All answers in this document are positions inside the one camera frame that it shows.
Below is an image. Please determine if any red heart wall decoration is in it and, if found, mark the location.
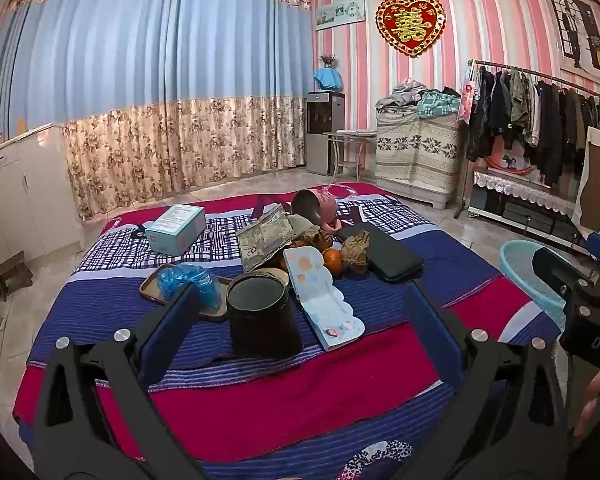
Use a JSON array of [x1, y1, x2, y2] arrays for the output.
[[376, 0, 446, 58]]

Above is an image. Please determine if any pink mug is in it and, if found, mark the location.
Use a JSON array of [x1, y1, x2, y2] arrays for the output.
[[291, 188, 342, 233]]

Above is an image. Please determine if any white cabinet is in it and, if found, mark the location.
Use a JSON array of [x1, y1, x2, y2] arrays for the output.
[[0, 125, 86, 271]]

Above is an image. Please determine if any cabinet with patterned cover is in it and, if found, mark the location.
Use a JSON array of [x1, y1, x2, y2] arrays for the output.
[[375, 110, 463, 211]]

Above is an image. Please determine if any person's right hand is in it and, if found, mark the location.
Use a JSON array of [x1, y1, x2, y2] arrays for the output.
[[580, 372, 600, 433]]

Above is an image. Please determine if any blue plastic cover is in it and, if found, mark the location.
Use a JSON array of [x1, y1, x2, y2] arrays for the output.
[[156, 263, 221, 303]]

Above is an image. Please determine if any wall poster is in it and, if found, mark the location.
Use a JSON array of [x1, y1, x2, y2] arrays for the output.
[[547, 0, 600, 81]]

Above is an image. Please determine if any white scalloped paper booklet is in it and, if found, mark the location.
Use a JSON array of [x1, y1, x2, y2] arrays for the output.
[[281, 246, 367, 352]]

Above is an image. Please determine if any brown paper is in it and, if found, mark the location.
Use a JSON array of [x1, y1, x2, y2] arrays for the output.
[[341, 231, 371, 275]]

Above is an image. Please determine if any low black media stand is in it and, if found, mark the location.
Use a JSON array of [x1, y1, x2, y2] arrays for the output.
[[467, 167, 588, 248]]

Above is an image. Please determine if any pile of folded clothes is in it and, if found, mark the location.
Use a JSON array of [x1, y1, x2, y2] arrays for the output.
[[376, 79, 463, 118]]

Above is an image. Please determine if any row of hanging clothes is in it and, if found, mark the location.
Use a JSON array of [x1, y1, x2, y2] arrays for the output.
[[467, 65, 600, 186]]

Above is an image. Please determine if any blue cloth cover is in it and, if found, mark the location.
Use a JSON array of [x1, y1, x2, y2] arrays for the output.
[[313, 66, 346, 93]]

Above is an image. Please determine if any metal clothes rack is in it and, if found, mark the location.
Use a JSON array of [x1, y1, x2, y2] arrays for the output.
[[455, 59, 600, 218]]

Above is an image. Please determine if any black woven cylinder container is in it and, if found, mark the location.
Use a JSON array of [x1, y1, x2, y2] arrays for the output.
[[226, 271, 303, 359]]

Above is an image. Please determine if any small wooden stool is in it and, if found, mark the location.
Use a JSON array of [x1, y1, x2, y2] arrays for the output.
[[0, 255, 33, 303]]

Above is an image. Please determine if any wall picture strip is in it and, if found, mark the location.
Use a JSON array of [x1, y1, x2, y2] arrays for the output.
[[315, 0, 366, 32]]

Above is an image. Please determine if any pink hanging bag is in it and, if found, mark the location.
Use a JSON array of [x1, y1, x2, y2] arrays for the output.
[[457, 67, 481, 123]]

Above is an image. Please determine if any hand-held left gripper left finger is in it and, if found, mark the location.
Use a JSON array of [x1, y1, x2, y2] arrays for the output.
[[32, 282, 216, 480]]

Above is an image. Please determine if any orange round cap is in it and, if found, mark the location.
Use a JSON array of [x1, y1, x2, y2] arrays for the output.
[[321, 248, 342, 277]]

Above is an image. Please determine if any light blue plastic basket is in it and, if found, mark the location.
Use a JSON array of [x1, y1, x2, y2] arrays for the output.
[[500, 240, 576, 321]]

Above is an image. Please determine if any white lace cloth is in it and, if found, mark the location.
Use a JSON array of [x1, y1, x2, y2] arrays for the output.
[[472, 169, 588, 213]]

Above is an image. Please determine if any pink picture box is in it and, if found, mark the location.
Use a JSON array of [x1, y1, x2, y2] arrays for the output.
[[485, 142, 536, 176]]

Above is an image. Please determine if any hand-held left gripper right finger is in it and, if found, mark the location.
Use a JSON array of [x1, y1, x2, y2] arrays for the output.
[[402, 280, 568, 480]]

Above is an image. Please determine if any striped red blue blanket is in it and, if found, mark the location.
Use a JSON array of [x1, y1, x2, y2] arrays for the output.
[[12, 182, 563, 480]]

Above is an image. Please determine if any small glass side table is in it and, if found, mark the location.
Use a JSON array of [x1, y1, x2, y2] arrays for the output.
[[323, 130, 377, 183]]

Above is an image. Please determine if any patterned paper box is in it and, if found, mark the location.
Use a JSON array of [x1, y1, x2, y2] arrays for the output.
[[236, 203, 321, 274]]

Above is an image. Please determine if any teal cardboard box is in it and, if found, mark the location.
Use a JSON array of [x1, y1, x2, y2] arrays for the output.
[[145, 204, 207, 257]]

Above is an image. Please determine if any blue and floral curtain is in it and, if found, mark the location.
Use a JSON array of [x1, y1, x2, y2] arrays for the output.
[[0, 0, 315, 221]]

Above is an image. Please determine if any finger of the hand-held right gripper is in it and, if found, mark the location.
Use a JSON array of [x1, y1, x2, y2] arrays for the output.
[[531, 247, 597, 307]]

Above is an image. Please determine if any brown phone case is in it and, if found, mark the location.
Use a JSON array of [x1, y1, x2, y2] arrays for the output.
[[139, 263, 236, 323]]

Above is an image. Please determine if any grey water dispenser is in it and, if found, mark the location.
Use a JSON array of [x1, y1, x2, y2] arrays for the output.
[[306, 91, 346, 177]]

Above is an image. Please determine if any black zip case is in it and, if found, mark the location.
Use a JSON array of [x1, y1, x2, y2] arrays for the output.
[[336, 223, 425, 282]]

